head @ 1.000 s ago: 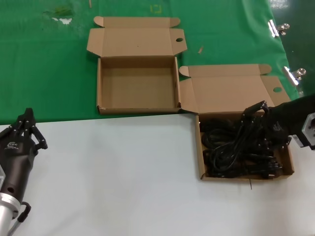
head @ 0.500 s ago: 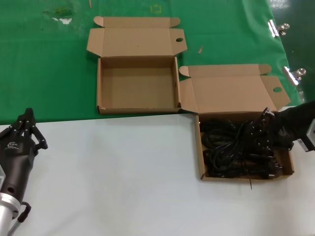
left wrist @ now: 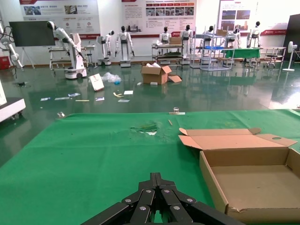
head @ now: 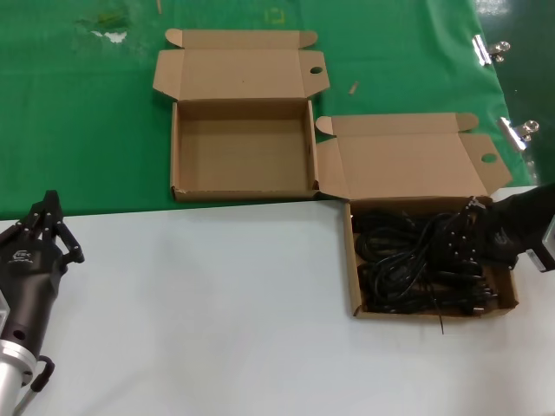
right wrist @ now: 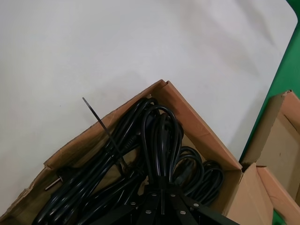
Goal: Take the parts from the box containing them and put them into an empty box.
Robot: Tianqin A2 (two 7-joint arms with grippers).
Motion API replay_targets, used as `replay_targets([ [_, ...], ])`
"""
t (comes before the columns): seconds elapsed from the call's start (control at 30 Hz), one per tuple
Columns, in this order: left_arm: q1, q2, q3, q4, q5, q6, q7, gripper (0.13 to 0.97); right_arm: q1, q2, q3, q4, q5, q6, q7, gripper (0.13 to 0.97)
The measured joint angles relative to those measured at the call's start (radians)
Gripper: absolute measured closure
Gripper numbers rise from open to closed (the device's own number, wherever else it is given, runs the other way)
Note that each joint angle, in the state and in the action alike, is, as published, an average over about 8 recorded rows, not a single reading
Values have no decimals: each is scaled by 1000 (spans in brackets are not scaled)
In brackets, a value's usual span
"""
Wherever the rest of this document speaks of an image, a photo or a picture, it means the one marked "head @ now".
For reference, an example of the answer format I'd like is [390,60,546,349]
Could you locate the green table cloth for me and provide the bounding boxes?
[0,0,537,222]

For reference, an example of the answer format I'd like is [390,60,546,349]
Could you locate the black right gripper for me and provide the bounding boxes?
[449,183,555,269]

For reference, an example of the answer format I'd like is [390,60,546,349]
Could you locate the brown cardboard box with cables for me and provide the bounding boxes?
[315,112,520,321]

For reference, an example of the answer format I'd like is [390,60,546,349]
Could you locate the black zip tie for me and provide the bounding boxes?
[434,298,447,337]

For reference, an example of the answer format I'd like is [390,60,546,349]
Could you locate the empty-lid brown cardboard box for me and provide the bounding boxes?
[152,28,331,204]

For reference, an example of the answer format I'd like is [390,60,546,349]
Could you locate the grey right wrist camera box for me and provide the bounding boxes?
[519,211,555,275]

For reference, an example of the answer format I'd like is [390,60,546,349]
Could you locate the silver binder clip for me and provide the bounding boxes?
[471,34,512,67]
[498,115,541,152]

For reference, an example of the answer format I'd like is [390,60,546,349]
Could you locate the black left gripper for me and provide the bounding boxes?
[0,190,86,350]

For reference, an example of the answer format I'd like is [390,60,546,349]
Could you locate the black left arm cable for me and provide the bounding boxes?
[12,354,56,416]

